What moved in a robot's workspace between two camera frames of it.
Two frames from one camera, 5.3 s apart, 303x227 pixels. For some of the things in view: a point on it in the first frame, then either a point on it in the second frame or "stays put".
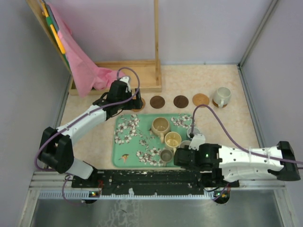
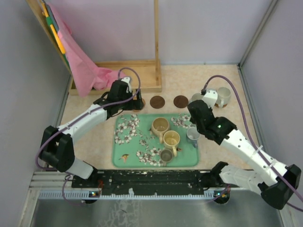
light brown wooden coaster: (216, 105) stays put
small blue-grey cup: (196, 131) stays put
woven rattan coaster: (138, 110) stays put
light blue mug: (185, 143) -> (196, 96)
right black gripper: (186, 148) -> (192, 120)
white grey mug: (222, 96) stays put
